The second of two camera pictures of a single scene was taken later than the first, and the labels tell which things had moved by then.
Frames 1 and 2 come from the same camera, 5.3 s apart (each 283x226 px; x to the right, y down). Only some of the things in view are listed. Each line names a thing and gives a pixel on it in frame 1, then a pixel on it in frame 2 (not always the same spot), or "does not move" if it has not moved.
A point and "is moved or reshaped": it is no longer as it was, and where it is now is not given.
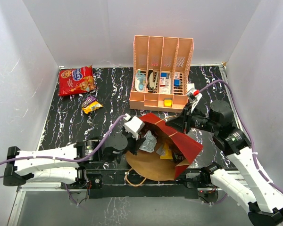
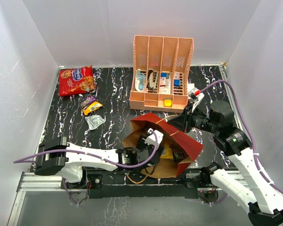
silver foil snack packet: x=149 y=143 is moved or reshaped
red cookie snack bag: x=76 y=80 does not move
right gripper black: x=183 y=122 does not move
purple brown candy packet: x=88 y=100 does not move
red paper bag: x=166 y=151 does not move
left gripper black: x=136 y=142 -> x=141 y=142
